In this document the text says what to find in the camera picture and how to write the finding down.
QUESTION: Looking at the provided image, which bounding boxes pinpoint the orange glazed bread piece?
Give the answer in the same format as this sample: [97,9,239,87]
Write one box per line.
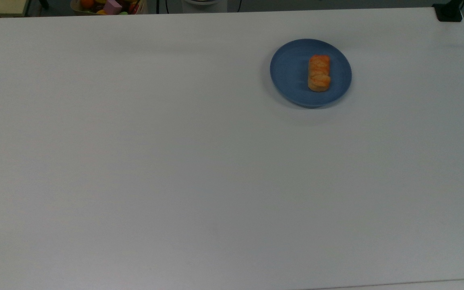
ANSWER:
[307,54,331,92]

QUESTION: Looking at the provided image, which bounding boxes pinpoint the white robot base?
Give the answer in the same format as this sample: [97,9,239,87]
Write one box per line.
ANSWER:
[181,0,228,14]

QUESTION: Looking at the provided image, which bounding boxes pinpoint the blue round plate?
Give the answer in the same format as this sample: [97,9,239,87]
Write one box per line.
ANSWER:
[269,39,352,108]

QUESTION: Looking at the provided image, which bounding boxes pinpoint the toy-filled storage box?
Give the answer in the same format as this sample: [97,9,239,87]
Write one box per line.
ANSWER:
[70,0,148,16]

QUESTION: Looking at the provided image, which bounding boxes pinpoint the purple toy block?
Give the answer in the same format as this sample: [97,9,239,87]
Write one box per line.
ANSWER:
[104,0,123,15]

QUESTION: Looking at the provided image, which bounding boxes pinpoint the black table clamp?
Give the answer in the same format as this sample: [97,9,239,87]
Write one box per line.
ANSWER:
[432,0,463,23]

